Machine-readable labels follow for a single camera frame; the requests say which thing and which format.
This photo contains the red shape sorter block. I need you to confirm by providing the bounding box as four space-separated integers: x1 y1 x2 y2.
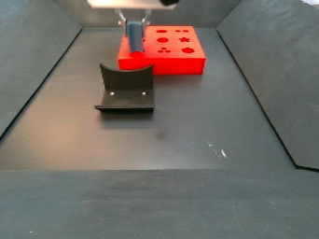
118 25 206 75

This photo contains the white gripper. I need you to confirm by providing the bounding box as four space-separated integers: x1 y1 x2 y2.
87 0 179 28

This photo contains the blue arch object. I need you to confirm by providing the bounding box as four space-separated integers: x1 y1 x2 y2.
126 21 143 52

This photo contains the black curved holder stand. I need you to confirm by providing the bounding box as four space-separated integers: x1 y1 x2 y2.
95 64 155 112

